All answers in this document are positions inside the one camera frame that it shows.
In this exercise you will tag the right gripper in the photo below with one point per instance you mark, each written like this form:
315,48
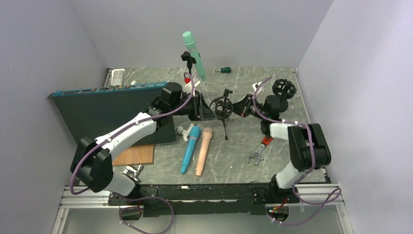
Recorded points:
240,108

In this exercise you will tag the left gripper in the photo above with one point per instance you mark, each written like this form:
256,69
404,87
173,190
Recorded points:
201,110

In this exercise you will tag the black tripod mic stand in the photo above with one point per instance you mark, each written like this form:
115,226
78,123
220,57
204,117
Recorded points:
222,108

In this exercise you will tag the blue microphone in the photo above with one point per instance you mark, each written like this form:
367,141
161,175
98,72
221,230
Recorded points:
192,139

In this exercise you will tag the pink microphone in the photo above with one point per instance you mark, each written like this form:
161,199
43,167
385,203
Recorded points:
206,137

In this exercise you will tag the black shock mount stand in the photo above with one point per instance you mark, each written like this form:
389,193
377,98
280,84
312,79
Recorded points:
284,90

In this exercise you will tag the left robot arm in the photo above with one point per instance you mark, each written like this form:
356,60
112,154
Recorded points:
93,159

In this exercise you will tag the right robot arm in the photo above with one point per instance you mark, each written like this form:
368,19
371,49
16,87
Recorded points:
308,148

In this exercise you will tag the black round base stand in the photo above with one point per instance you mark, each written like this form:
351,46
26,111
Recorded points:
186,57

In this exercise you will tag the green microphone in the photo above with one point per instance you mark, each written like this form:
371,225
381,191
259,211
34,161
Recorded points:
190,44

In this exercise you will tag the white plastic faucet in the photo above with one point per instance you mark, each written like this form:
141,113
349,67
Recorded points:
184,132

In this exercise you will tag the wooden board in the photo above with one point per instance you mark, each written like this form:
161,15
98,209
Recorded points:
143,154

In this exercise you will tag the chrome metal fitting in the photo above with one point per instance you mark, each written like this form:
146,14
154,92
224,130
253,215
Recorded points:
133,172

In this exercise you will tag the dark blue flat box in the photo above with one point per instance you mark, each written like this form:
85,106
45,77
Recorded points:
98,111

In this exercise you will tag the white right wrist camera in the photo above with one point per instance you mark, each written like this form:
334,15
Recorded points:
257,87

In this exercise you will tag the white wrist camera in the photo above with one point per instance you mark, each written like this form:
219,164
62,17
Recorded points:
257,87
188,86

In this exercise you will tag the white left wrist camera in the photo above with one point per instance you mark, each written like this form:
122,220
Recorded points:
188,86

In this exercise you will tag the green handled screwdriver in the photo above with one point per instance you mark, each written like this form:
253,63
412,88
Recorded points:
224,70

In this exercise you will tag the red handled adjustable wrench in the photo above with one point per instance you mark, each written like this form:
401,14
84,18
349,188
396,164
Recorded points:
256,155

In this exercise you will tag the silver metal bracket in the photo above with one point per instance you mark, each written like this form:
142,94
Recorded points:
114,77

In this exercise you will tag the black mounting rail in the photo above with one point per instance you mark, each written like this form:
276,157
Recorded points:
199,199

